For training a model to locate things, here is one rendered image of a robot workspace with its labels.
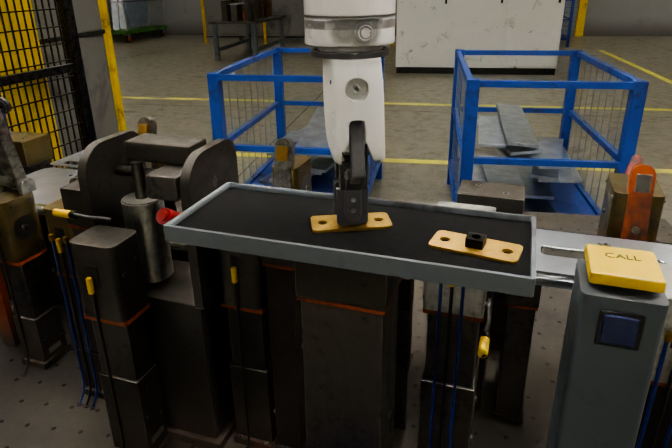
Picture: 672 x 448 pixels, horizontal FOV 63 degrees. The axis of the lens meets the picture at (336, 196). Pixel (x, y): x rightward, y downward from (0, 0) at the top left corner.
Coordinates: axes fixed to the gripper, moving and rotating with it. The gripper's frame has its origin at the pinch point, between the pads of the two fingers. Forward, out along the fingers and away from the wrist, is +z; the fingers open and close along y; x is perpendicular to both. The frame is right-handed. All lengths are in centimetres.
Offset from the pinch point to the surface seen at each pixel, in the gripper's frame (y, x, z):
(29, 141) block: 79, 66, 13
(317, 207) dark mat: 4.9, 3.2, 2.6
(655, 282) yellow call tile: -15.2, -24.1, 2.9
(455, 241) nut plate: -6.3, -9.4, 2.3
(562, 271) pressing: 13.7, -33.0, 18.7
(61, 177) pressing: 68, 56, 19
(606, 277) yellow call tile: -13.6, -20.7, 3.0
